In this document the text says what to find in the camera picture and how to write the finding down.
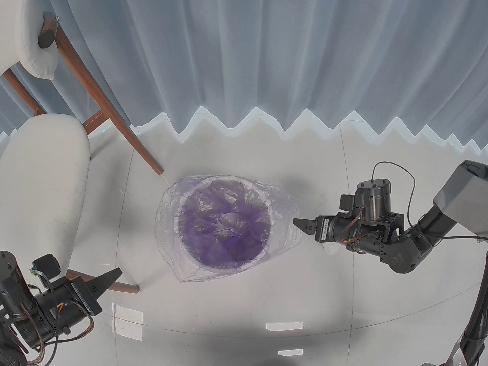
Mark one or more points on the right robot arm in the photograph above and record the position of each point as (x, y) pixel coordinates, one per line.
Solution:
(457, 193)

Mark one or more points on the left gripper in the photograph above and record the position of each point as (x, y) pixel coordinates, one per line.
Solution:
(72, 299)

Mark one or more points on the pale blue curtain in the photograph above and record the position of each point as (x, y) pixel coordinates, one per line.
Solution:
(267, 52)

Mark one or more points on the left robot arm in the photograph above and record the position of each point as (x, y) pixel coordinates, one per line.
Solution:
(11, 280)

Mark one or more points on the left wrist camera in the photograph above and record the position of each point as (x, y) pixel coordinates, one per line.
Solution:
(47, 266)

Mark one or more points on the white cushioned wooden chair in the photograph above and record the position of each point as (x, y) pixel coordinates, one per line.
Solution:
(45, 189)

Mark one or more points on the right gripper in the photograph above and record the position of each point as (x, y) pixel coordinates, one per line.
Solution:
(337, 231)

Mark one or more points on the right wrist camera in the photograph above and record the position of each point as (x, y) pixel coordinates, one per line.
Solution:
(347, 202)

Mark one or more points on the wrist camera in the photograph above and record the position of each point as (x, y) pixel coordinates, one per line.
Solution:
(347, 202)
(47, 266)

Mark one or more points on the white trash bin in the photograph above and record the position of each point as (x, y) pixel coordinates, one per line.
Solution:
(178, 228)

